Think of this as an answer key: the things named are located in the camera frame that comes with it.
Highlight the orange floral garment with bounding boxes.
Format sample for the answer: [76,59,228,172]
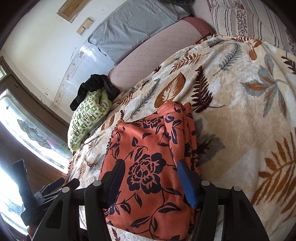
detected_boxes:
[101,102,200,240]

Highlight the brown wooden door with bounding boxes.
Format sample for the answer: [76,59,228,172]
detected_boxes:
[1,57,72,235]

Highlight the green checkered pillow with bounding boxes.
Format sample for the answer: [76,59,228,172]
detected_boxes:
[67,89,112,151]

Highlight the leaf-patterned fleece blanket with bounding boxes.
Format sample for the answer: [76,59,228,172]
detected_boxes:
[67,36,295,240]

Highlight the black garment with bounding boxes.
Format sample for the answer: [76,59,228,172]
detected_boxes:
[70,74,120,111]

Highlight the pink bolster cushion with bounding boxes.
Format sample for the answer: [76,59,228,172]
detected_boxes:
[108,16,215,91]

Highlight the striped floral pillow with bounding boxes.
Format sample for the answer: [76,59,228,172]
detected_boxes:
[208,1,295,55]

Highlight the grey pillow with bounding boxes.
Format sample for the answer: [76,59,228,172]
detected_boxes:
[88,1,189,65]

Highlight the dark furry cushion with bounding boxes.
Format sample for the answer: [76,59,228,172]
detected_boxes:
[159,0,195,6]

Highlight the beige wall switches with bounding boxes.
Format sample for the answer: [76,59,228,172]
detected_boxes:
[76,18,94,35]

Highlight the framed wall plaque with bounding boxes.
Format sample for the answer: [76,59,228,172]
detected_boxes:
[57,0,90,23]

